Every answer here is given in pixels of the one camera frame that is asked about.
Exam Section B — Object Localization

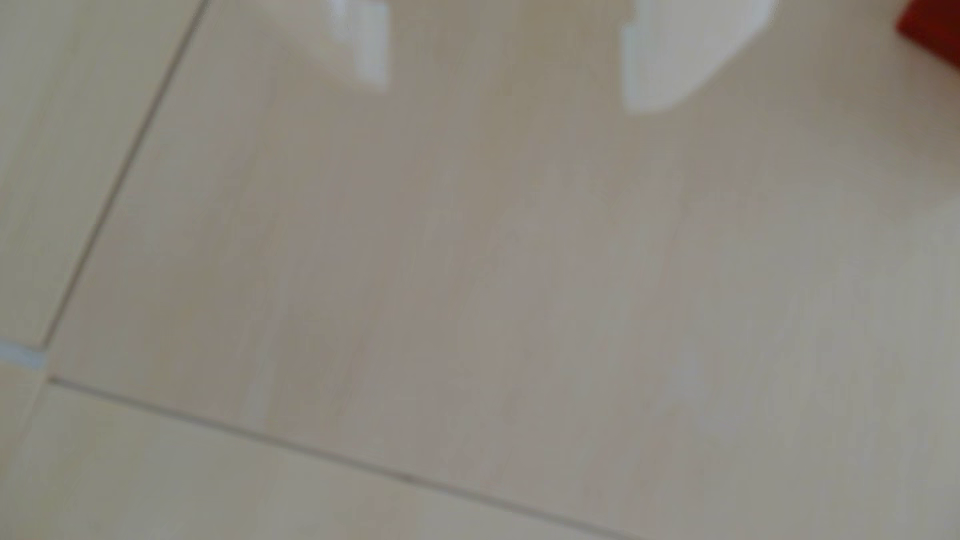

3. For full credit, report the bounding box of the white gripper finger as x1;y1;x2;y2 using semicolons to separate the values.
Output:
620;0;778;115
285;0;392;93

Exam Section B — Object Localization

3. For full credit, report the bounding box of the red rectangular block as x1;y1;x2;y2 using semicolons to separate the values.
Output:
895;0;960;70

